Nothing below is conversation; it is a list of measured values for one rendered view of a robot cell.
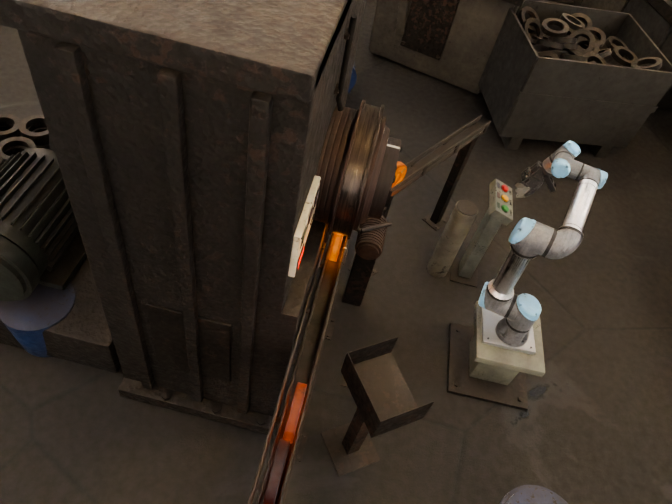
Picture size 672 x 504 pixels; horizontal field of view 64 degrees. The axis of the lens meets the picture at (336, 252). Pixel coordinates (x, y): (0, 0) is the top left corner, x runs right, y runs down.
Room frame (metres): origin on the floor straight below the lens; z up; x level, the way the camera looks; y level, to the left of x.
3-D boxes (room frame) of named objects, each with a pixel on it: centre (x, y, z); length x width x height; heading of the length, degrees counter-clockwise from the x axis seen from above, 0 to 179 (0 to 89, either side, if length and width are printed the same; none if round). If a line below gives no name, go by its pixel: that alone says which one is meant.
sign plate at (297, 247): (1.09, 0.11, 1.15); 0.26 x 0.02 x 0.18; 179
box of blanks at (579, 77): (3.86, -1.33, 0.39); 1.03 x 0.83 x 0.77; 104
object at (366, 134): (1.43, -0.01, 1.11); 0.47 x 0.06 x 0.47; 179
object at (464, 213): (2.06, -0.59, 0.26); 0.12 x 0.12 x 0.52
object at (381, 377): (0.91, -0.28, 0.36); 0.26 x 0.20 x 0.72; 34
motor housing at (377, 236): (1.76, -0.15, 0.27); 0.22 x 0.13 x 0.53; 179
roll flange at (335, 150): (1.43, 0.08, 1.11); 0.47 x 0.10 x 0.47; 179
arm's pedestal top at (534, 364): (1.51, -0.88, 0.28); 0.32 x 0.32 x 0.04; 1
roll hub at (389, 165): (1.43, -0.10, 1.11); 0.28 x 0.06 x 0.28; 179
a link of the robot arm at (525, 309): (1.52, -0.87, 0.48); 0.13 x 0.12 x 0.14; 73
